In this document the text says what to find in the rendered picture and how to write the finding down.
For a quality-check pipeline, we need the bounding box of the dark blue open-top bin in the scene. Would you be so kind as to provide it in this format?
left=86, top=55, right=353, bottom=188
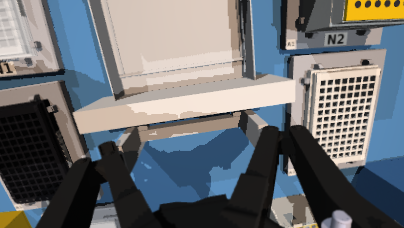
left=356, top=157, right=404, bottom=227

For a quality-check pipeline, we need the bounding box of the black multi-well plate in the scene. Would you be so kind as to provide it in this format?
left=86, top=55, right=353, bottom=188
left=0, top=99, right=73, bottom=204

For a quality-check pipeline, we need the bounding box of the blue flat mat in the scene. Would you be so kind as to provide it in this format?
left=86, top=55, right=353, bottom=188
left=0, top=0, right=404, bottom=212

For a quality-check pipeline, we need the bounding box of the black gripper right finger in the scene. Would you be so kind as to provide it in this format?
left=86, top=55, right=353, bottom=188
left=214, top=109, right=404, bottom=228

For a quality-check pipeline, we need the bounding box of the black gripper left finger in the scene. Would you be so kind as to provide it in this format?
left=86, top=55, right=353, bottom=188
left=35, top=126, right=162, bottom=228

